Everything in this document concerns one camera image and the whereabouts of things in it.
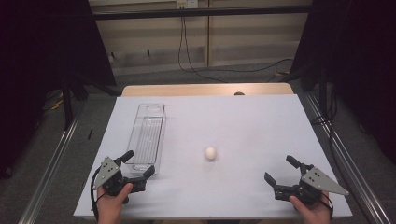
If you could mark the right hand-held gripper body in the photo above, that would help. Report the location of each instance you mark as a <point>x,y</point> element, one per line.
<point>314,183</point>

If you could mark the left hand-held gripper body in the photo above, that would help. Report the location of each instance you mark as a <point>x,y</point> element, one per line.
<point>109,174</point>

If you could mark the clear plastic container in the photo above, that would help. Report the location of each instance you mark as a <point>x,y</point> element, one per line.
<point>146,140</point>

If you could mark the white egg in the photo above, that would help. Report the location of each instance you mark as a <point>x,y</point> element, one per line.
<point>210,153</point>

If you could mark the person's right hand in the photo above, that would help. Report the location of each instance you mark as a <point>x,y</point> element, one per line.
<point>311,213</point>

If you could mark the person's left hand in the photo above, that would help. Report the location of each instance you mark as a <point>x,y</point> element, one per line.
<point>110,208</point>

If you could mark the small black floor item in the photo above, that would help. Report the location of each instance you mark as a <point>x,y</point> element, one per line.
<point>90,134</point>

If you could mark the white table mat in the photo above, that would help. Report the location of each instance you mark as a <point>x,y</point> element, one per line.
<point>243,124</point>

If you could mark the black stand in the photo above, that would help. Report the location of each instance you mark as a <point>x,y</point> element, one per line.
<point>323,90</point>
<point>67,105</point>

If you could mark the black curtain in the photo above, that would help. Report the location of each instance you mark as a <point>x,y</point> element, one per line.
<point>358,62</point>
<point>37,62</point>

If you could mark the black horizontal bar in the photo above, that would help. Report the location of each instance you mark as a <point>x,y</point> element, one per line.
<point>202,12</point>

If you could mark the metal floor rail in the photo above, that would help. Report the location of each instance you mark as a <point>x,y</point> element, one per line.
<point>46,177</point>
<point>348,165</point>

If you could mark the white wall socket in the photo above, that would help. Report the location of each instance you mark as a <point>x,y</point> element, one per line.
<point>186,3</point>

